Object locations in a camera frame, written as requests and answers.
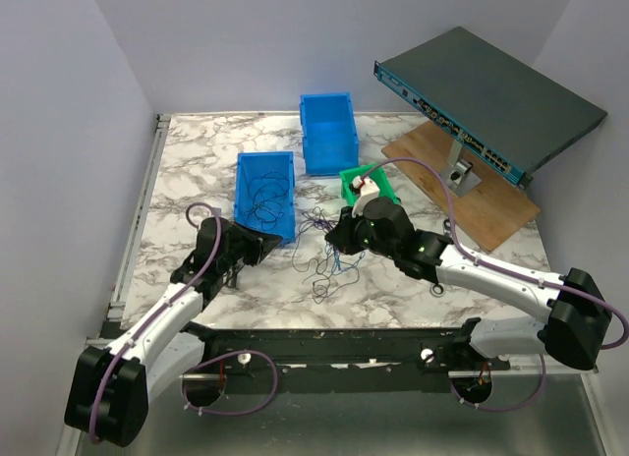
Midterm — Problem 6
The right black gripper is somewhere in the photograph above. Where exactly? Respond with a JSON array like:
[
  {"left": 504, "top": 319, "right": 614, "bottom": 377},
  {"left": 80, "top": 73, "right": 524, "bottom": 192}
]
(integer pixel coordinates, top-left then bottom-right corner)
[{"left": 325, "top": 202, "right": 398, "bottom": 260}]

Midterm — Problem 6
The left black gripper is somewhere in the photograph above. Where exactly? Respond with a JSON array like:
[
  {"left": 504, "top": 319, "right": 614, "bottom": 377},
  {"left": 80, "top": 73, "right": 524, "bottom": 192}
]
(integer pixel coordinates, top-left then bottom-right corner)
[{"left": 218, "top": 221, "right": 282, "bottom": 273}]

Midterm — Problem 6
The wire bundle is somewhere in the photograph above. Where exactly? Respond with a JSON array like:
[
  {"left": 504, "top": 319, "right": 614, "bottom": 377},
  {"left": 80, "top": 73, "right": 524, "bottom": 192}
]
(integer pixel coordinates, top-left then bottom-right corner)
[{"left": 289, "top": 205, "right": 368, "bottom": 300}]

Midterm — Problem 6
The black wire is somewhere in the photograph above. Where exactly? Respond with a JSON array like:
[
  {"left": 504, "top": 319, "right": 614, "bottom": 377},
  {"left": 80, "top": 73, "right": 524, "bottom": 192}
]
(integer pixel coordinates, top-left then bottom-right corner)
[{"left": 243, "top": 170, "right": 291, "bottom": 231}]

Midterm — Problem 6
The green bin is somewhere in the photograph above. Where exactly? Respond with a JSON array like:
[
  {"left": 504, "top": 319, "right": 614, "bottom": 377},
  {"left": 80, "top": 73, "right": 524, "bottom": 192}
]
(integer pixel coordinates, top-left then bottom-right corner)
[{"left": 339, "top": 164, "right": 400, "bottom": 206}]

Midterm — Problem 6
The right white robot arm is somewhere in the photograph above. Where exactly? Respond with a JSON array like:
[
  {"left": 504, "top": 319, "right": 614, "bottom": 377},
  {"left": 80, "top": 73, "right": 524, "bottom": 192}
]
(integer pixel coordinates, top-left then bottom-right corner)
[{"left": 325, "top": 197, "right": 611, "bottom": 371}]

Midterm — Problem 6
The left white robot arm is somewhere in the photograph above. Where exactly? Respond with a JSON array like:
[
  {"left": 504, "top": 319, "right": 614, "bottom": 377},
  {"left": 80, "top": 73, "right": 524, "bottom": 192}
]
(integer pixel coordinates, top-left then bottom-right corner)
[{"left": 64, "top": 217, "right": 283, "bottom": 447}]

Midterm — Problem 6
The black socket tool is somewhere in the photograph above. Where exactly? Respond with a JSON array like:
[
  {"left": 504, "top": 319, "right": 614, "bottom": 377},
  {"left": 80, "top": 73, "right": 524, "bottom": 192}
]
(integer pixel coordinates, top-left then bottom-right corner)
[{"left": 229, "top": 267, "right": 242, "bottom": 289}]

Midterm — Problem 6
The near blue bin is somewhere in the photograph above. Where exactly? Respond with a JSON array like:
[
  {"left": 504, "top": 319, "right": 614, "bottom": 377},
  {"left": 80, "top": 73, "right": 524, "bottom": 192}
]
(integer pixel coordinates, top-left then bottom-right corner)
[{"left": 233, "top": 151, "right": 296, "bottom": 245}]

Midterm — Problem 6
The blue bin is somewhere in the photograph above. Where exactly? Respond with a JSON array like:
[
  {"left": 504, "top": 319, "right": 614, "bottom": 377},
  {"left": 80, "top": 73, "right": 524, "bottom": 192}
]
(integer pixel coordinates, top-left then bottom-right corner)
[
  {"left": 233, "top": 151, "right": 296, "bottom": 245},
  {"left": 300, "top": 92, "right": 360, "bottom": 176}
]

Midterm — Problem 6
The far blue bin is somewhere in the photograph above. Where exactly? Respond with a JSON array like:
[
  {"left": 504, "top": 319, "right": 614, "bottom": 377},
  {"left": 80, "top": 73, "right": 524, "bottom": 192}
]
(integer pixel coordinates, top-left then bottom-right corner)
[{"left": 300, "top": 92, "right": 360, "bottom": 176}]

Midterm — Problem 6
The ratchet wrench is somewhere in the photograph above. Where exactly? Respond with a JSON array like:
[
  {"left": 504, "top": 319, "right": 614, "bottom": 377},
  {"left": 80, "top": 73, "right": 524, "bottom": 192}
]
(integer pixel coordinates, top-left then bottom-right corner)
[{"left": 430, "top": 219, "right": 452, "bottom": 298}]

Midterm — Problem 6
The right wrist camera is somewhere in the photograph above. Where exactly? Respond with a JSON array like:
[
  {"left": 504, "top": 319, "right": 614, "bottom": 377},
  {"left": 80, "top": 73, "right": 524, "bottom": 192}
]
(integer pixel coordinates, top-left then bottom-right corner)
[{"left": 351, "top": 176, "right": 380, "bottom": 217}]

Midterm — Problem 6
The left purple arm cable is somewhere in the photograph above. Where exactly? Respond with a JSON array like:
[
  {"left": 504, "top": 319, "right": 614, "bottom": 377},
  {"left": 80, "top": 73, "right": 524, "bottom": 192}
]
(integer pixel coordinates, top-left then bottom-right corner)
[{"left": 87, "top": 202, "right": 280, "bottom": 445}]

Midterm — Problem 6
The metal stand bracket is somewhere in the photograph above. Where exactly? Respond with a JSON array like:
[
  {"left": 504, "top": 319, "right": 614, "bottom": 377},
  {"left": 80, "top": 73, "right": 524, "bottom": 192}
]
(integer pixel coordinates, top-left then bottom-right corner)
[{"left": 439, "top": 140, "right": 482, "bottom": 198}]

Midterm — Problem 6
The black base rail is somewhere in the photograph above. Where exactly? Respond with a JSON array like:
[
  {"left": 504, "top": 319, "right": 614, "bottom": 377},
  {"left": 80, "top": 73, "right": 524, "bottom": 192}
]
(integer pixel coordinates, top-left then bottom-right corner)
[{"left": 167, "top": 323, "right": 507, "bottom": 405}]

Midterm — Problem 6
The aluminium frame rail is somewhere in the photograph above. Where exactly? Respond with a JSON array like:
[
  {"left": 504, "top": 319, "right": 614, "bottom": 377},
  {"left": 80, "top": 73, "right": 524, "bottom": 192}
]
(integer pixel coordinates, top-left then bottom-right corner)
[{"left": 101, "top": 114, "right": 171, "bottom": 335}]

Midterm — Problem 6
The network switch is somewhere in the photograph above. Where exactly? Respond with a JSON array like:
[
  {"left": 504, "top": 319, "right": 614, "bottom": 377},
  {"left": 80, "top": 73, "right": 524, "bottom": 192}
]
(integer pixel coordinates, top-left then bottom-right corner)
[{"left": 373, "top": 27, "right": 607, "bottom": 189}]

